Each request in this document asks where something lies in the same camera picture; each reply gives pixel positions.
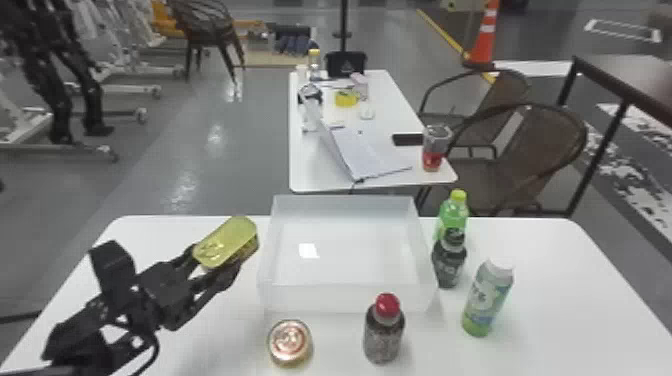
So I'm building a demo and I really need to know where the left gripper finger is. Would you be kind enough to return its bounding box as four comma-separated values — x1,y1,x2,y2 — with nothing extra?
189,261,243,312
168,243,207,275

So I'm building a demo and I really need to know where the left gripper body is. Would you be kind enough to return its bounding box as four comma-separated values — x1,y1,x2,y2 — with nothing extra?
137,260,200,333

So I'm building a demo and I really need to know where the yellow can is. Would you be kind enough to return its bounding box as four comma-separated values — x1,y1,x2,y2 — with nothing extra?
191,215,261,272

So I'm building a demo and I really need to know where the copper can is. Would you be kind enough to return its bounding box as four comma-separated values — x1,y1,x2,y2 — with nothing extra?
265,317,315,368

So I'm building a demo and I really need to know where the clear box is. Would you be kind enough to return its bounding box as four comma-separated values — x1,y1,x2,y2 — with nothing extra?
256,194,440,315

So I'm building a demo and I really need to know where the white side table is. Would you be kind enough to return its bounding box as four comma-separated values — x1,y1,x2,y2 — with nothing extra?
286,68,460,195

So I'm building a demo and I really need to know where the red capped dark bottle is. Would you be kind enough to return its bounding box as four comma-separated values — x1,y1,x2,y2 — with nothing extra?
362,292,407,366

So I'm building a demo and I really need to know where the white open notebook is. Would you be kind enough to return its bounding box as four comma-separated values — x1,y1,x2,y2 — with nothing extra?
313,102,414,184

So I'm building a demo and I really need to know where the yellow tape roll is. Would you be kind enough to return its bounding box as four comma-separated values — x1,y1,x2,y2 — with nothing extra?
334,89,361,109

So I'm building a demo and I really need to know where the black bottle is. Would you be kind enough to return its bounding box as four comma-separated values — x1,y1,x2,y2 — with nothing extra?
430,228,468,290

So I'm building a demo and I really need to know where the clear bottle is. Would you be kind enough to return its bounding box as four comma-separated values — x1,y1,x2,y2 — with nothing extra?
306,48,323,81

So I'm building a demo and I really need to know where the brown round chair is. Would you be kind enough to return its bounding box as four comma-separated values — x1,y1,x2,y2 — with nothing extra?
417,68,533,128
414,101,590,218
166,0,247,82

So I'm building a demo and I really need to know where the black phone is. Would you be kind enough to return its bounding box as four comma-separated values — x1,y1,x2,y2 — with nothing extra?
391,132,425,148

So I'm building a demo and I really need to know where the black bag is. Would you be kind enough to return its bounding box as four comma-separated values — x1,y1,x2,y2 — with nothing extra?
324,50,368,79

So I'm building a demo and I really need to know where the red can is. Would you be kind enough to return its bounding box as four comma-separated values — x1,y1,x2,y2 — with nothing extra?
421,123,454,173

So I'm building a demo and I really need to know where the green and white bottle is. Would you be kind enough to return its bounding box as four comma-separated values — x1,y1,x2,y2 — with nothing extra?
460,257,516,339

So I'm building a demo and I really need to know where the orange cone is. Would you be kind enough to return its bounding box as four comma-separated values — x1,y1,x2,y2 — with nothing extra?
461,0,502,68

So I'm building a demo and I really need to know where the dark side table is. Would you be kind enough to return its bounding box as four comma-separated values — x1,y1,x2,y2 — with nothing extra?
555,53,672,219

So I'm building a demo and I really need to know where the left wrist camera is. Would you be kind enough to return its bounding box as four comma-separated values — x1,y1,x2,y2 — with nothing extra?
88,240,140,318

